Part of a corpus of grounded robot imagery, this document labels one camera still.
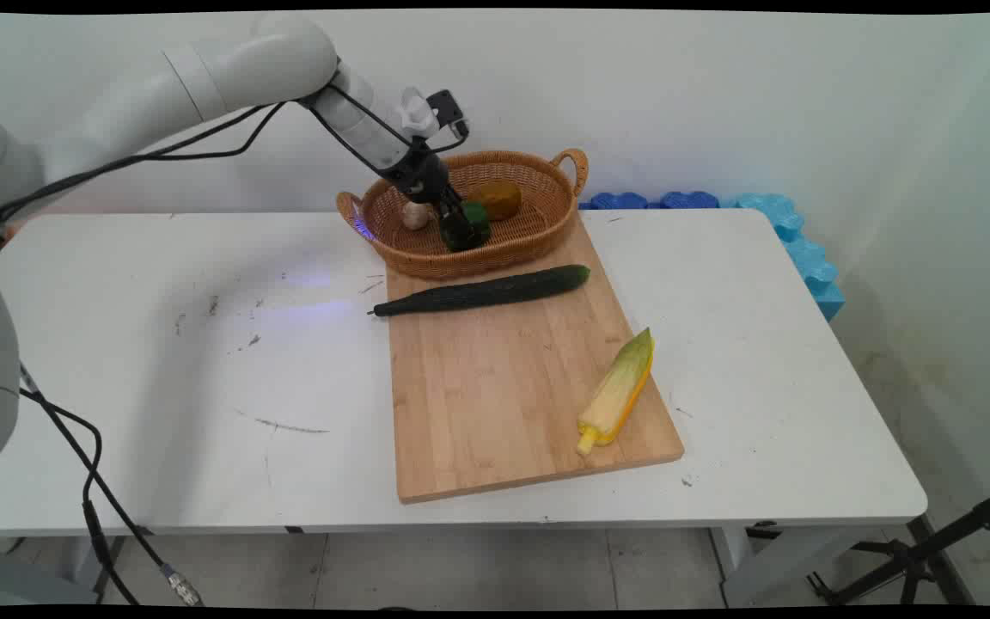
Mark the bamboo cutting board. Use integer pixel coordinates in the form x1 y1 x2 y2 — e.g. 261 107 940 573
383 211 686 506

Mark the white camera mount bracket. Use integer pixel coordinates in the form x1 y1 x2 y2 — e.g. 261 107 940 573
399 86 443 138

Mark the yellow corn cob with husk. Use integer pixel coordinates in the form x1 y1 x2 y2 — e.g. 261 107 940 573
577 327 656 457

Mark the dark green cucumber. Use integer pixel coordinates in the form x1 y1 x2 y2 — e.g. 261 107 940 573
368 265 591 319

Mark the black tripod stand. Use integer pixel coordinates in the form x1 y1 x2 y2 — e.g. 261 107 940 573
749 486 990 607

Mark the light blue foam mat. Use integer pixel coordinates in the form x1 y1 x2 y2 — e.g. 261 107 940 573
718 193 846 322

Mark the white table leg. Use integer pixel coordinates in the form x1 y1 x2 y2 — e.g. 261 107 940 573
710 524 861 607
0 537 105 607

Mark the green bell pepper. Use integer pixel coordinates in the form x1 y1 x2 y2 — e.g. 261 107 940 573
439 200 493 253

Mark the brown yellow potato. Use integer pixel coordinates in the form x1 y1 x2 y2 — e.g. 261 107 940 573
469 180 523 222

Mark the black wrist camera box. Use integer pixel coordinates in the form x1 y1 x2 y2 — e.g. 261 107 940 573
426 89 470 144

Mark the black cable with metal connector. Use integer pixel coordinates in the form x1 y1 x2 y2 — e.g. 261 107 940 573
18 365 205 607

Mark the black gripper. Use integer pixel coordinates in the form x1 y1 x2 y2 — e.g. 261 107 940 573
379 138 475 235

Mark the woven wicker basket with handles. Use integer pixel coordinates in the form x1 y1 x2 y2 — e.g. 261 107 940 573
336 148 590 280

